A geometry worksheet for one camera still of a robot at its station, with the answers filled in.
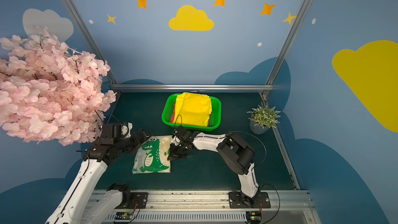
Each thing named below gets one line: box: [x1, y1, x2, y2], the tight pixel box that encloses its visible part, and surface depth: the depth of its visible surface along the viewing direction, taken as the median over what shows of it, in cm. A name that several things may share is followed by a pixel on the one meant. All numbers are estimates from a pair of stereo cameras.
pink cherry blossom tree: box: [0, 26, 118, 146], surface depth 53 cm
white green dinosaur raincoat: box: [131, 135, 173, 174], surface depth 86 cm
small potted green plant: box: [246, 101, 281, 135], surface depth 90 cm
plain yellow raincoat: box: [172, 92, 213, 127], surface depth 106 cm
